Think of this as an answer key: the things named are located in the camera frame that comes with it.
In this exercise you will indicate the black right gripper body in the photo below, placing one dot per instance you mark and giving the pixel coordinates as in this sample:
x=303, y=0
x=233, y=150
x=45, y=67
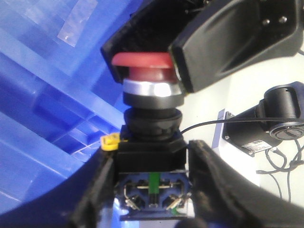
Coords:
x=279, y=33

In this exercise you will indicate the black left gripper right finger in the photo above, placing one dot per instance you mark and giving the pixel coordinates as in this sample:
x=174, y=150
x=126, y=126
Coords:
x=223, y=198

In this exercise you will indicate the blue plastic crate left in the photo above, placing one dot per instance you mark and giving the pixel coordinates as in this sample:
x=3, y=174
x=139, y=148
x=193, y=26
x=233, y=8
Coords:
x=56, y=101

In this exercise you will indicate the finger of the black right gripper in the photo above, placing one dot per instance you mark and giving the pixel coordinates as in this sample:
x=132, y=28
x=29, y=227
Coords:
x=151, y=28
x=204, y=49

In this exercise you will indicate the red mushroom push button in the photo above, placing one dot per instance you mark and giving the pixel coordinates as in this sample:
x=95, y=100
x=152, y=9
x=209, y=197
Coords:
x=149, y=151

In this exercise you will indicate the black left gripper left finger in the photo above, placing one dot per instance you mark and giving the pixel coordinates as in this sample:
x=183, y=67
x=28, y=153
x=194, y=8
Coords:
x=75, y=203

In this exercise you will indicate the clear tape strip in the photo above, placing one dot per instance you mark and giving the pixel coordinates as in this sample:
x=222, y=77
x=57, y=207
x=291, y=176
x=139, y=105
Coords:
x=76, y=21

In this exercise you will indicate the black motor on bracket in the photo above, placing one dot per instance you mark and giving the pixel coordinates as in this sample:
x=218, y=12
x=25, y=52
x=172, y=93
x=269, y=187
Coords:
x=278, y=117

